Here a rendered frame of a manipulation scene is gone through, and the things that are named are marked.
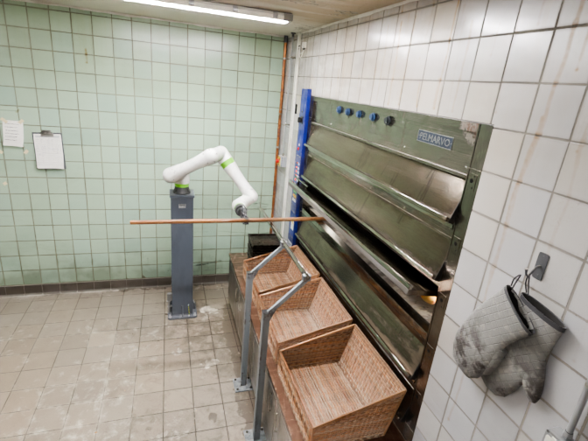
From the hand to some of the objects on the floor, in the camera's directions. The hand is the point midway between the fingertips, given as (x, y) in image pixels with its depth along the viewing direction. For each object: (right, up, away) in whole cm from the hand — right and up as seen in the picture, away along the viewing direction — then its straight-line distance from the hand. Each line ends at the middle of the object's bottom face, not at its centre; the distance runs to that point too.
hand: (246, 220), depth 287 cm
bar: (+3, -122, +15) cm, 123 cm away
